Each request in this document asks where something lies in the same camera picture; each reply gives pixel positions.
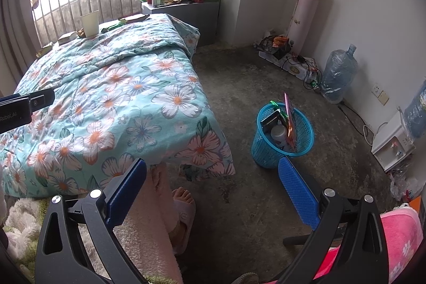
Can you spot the small white appliance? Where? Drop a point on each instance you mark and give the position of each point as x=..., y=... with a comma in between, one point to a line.
x=389, y=144

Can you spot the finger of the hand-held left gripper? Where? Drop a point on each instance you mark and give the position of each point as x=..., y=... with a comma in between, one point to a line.
x=43, y=99

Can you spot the white paper cup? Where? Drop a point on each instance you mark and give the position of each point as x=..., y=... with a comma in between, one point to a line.
x=90, y=24

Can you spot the black white cardboard box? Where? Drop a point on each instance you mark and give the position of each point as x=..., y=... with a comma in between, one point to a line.
x=271, y=122

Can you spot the brown flat snack box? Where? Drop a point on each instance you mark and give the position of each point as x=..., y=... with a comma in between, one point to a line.
x=134, y=19

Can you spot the large water jug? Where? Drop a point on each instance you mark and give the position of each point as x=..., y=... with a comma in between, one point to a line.
x=339, y=74

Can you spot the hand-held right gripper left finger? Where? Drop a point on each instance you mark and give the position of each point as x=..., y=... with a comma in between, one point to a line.
x=126, y=191

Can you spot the clear plastic bag heap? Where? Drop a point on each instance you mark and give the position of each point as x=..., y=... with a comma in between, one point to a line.
x=406, y=184

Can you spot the blue plastic basket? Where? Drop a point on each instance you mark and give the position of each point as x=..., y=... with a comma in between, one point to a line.
x=266, y=151

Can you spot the beige wall socket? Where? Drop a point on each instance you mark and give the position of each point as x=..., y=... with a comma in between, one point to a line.
x=382, y=97

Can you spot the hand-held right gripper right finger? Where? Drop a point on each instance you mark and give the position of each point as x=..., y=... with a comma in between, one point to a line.
x=296, y=194

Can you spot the floral turquoise blanket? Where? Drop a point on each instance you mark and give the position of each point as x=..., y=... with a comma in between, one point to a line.
x=133, y=87

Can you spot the small green packet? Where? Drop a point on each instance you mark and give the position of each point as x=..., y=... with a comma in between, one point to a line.
x=113, y=26

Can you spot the small orange packet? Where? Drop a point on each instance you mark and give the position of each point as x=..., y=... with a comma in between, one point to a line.
x=82, y=33

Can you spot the cream snack packet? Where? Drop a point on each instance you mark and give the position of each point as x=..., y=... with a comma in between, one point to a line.
x=68, y=38

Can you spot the pink slipper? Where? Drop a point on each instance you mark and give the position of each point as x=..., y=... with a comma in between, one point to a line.
x=186, y=215

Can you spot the grey curtain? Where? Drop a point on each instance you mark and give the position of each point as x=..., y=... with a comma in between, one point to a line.
x=13, y=37

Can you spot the blue plastic wrapped bundle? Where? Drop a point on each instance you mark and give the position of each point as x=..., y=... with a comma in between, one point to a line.
x=416, y=114

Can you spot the white power strip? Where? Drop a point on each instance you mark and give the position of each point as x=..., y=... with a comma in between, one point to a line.
x=293, y=69

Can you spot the orange snack packet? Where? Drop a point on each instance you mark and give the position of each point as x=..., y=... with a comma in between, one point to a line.
x=290, y=121

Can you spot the olive brown snack packet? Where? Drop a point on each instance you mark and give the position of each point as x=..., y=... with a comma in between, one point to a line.
x=44, y=49

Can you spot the white bottle with red cap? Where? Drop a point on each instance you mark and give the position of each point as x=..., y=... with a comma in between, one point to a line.
x=279, y=135

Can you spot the black orange snack bag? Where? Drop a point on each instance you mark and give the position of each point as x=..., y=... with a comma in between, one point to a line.
x=273, y=46

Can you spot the pink fleece blanket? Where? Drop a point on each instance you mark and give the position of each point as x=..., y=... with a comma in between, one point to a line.
x=399, y=237

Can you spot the person's leg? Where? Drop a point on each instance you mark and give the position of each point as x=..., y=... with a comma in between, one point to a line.
x=149, y=220

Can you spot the grey cabinet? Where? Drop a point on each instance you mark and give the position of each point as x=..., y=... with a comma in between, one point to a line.
x=199, y=21

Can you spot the white printed wallpaper roll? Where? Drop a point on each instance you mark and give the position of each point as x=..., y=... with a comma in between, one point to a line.
x=304, y=14

